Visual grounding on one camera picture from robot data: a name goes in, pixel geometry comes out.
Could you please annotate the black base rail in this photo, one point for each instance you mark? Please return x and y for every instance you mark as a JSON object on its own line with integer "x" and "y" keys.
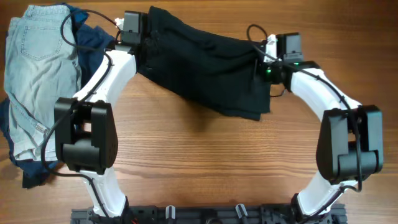
{"x": 265, "y": 214}

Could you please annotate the black shorts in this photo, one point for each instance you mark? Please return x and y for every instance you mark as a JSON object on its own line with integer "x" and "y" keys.
{"x": 221, "y": 73}

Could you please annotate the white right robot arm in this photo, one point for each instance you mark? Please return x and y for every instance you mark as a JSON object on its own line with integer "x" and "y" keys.
{"x": 350, "y": 144}

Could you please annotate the light blue denim shorts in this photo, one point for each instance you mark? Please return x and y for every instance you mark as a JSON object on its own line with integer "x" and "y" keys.
{"x": 41, "y": 66}

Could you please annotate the navy blue garment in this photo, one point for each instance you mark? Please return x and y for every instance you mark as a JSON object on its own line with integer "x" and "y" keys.
{"x": 89, "y": 43}

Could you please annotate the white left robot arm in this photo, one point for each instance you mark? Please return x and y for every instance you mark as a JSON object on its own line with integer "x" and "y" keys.
{"x": 85, "y": 133}

